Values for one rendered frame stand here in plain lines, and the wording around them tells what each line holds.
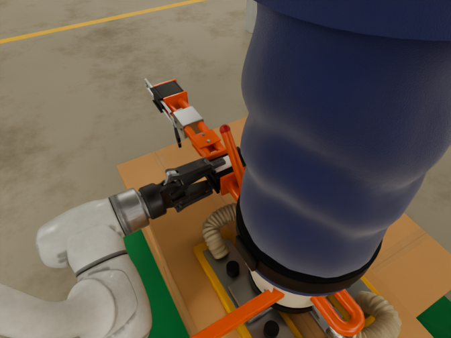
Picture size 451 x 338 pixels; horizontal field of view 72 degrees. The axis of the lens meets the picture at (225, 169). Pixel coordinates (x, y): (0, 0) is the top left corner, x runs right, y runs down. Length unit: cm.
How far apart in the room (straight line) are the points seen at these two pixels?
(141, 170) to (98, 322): 104
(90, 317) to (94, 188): 176
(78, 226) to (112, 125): 211
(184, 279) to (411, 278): 92
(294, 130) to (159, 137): 228
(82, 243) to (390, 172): 53
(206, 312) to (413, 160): 53
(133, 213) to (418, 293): 107
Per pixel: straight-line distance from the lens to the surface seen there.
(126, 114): 281
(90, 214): 66
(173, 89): 97
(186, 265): 75
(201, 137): 80
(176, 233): 80
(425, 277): 143
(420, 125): 28
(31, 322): 54
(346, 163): 29
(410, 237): 150
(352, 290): 74
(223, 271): 71
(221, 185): 70
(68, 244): 66
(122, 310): 61
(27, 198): 246
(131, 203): 66
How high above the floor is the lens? 168
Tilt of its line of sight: 49 degrees down
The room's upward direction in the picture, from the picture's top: straight up
